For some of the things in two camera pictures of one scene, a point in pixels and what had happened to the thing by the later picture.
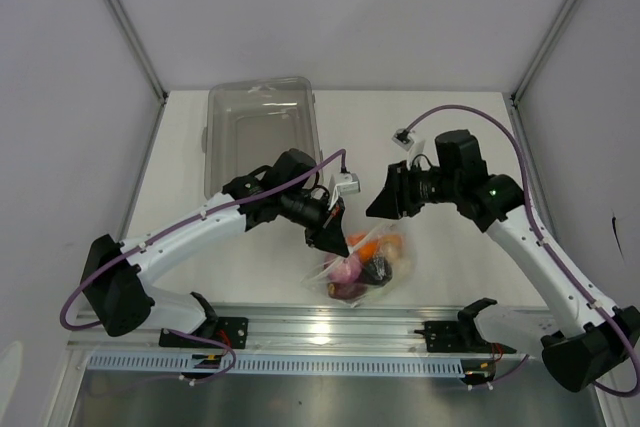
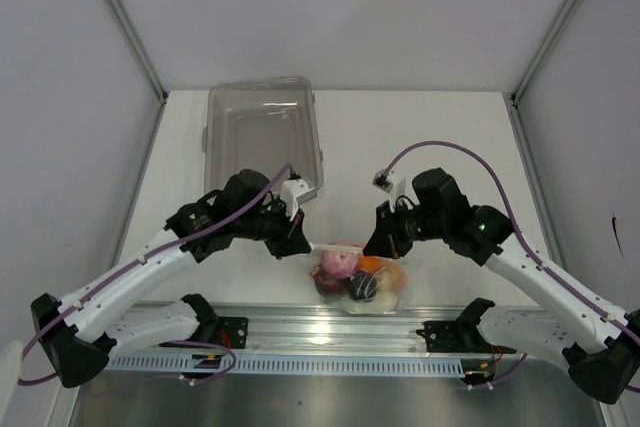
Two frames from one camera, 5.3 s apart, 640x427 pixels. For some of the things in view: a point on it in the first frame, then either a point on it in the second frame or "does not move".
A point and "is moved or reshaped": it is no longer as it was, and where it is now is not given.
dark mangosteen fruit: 377,271 -> 362,287
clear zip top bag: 382,259 is moved or reshaped
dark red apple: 346,290 -> 326,285
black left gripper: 327,233 -> 292,241
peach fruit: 353,239 -> 391,281
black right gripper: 396,199 -> 386,241
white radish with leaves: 406,263 -> 388,297
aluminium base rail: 330,329 does not move
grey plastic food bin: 250,121 does not move
